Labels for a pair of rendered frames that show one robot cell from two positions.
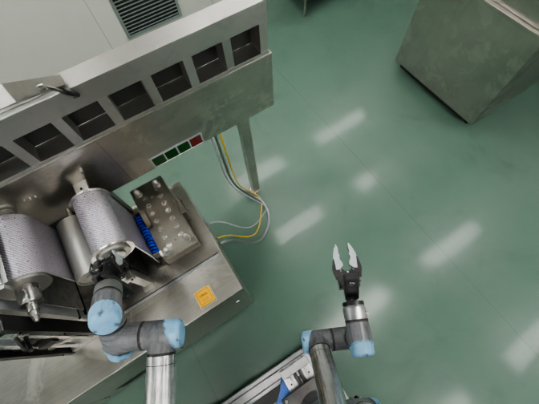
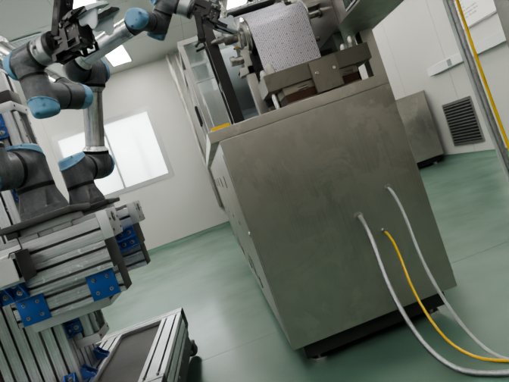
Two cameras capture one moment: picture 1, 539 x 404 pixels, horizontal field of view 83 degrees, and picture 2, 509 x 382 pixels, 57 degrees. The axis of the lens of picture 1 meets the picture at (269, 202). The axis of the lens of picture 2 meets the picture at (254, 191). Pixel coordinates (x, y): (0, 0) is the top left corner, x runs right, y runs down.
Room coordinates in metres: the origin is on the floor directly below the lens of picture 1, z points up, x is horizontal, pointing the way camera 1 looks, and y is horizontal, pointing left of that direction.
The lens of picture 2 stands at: (0.90, -1.26, 0.74)
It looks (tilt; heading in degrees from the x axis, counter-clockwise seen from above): 3 degrees down; 112
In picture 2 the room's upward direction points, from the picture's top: 20 degrees counter-clockwise
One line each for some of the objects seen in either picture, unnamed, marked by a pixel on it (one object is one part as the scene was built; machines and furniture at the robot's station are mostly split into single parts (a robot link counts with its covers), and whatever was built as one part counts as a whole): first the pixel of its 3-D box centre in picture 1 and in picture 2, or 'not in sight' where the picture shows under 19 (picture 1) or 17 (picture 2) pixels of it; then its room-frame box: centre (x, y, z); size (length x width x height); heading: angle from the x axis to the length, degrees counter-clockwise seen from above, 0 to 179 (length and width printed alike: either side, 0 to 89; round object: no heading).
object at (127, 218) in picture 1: (134, 229); (291, 57); (0.48, 0.58, 1.10); 0.23 x 0.01 x 0.18; 28
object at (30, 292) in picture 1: (29, 295); (229, 37); (0.19, 0.79, 1.33); 0.06 x 0.06 x 0.06; 28
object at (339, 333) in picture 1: (348, 337); (45, 96); (-0.02, -0.23, 1.12); 0.11 x 0.08 x 0.11; 90
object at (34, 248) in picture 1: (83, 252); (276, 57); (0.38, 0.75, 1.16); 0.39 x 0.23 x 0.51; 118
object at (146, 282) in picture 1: (133, 278); (251, 87); (0.28, 0.59, 1.05); 0.06 x 0.05 x 0.31; 28
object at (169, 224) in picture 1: (164, 217); (313, 72); (0.56, 0.49, 1.00); 0.40 x 0.16 x 0.06; 28
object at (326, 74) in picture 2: (183, 208); (326, 73); (0.61, 0.42, 0.96); 0.10 x 0.03 x 0.11; 28
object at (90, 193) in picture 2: not in sight; (84, 195); (-0.50, 0.33, 0.87); 0.15 x 0.15 x 0.10
